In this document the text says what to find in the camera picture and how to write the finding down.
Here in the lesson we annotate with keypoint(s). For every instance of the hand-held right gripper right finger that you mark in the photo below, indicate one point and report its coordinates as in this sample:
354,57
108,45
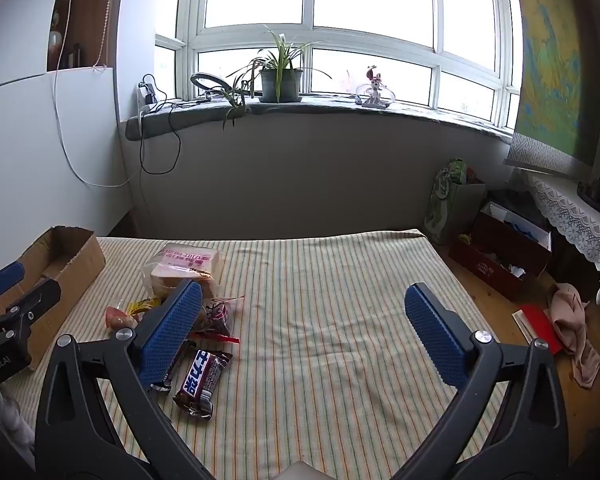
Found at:
437,335

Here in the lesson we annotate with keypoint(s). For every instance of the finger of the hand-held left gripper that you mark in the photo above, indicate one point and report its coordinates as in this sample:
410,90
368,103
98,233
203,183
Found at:
5,277
35,300

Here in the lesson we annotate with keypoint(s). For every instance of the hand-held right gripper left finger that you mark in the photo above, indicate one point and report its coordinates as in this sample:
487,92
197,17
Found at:
172,332

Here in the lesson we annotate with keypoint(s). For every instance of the brown chocolate bar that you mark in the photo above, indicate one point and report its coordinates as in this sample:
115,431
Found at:
202,380
181,367

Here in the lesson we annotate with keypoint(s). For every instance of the brown cardboard box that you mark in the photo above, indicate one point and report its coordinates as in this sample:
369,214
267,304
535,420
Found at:
75,260

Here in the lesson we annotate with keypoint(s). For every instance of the sliced bread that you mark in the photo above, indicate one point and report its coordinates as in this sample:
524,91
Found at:
185,265

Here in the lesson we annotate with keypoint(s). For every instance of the yellow candy packet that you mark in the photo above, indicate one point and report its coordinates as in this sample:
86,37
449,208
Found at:
142,305

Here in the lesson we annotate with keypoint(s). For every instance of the dark red candy bag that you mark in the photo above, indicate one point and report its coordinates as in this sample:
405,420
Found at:
216,317

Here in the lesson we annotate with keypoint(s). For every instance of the round candy in clear wrapper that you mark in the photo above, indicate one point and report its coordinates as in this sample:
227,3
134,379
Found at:
117,317

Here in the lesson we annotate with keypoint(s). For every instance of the white cloth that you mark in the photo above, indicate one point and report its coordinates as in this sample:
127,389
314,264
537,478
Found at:
12,427

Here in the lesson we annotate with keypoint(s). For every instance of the red open box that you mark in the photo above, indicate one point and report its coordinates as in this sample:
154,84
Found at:
500,270

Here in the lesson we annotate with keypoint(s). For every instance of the red booklet on floor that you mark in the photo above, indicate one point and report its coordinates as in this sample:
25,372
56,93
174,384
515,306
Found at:
540,325

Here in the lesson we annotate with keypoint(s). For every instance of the striped bed sheet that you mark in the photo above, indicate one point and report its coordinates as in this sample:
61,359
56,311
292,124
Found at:
330,335

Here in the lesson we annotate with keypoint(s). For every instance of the green snack bag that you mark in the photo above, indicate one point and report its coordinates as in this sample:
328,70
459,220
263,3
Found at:
450,210

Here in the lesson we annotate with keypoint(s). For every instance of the beige cloth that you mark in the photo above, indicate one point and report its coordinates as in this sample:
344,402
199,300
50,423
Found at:
570,320

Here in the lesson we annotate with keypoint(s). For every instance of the white lace tablecloth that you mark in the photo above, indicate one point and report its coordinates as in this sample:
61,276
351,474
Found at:
570,215

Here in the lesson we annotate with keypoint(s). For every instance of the dark ornament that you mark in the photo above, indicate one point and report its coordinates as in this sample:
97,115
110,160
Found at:
594,192

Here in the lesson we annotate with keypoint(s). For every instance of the white power adapter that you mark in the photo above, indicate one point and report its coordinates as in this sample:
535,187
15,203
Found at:
147,92

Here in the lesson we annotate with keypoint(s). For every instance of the grey window sill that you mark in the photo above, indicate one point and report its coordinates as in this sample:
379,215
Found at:
330,106

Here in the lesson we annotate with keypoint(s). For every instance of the small white figurine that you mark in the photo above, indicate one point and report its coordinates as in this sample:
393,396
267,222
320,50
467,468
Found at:
375,87

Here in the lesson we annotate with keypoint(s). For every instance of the potted spider plant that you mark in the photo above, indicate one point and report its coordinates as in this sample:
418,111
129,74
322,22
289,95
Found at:
280,85

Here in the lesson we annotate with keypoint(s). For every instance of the wooden shelf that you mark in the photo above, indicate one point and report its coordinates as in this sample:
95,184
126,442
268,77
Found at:
87,10

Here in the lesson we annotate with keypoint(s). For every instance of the wall map poster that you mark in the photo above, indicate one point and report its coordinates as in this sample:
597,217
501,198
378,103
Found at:
550,60

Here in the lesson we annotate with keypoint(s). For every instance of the white window frame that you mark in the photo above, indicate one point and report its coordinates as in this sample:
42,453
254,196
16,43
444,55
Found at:
307,10

